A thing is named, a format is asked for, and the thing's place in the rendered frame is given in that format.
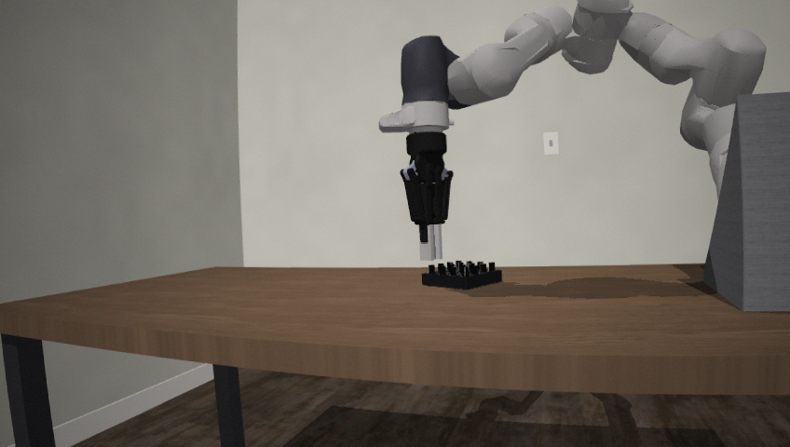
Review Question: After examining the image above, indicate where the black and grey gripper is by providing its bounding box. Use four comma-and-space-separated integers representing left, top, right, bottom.
400, 132, 454, 261

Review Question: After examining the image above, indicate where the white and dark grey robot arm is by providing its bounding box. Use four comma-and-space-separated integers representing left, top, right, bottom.
379, 0, 767, 199

